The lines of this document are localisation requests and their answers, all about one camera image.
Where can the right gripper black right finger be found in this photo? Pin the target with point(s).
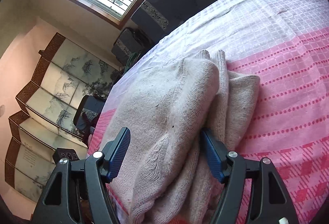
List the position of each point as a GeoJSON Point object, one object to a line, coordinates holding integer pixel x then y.
{"type": "Point", "coordinates": [269, 200]}

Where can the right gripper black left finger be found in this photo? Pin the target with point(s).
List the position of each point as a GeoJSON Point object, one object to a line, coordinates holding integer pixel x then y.
{"type": "Point", "coordinates": [71, 182]}

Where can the beige knit sweater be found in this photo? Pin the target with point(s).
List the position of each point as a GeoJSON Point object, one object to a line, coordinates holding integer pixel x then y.
{"type": "Point", "coordinates": [164, 174]}

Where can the black chair with clothes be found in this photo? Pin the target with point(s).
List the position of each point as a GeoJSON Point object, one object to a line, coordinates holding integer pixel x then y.
{"type": "Point", "coordinates": [88, 113]}

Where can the painted folding screen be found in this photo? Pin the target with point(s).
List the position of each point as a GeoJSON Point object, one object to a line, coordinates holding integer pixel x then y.
{"type": "Point", "coordinates": [64, 74]}

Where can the dark armchair with patterned strip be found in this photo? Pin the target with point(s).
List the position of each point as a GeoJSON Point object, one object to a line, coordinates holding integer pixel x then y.
{"type": "Point", "coordinates": [131, 42]}

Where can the black camera box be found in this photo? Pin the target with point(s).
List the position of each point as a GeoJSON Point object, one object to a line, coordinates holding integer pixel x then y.
{"type": "Point", "coordinates": [60, 153]}

